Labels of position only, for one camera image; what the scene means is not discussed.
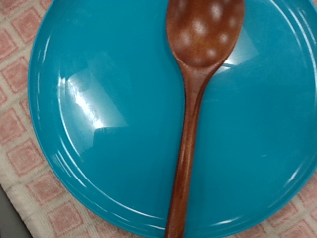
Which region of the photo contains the brown wooden spoon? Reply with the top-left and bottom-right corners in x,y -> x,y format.
163,0 -> 246,238

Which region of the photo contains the blue plastic plate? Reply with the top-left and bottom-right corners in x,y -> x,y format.
27,0 -> 317,238

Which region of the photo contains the pink checked towel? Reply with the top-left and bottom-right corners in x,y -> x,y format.
0,0 -> 317,238

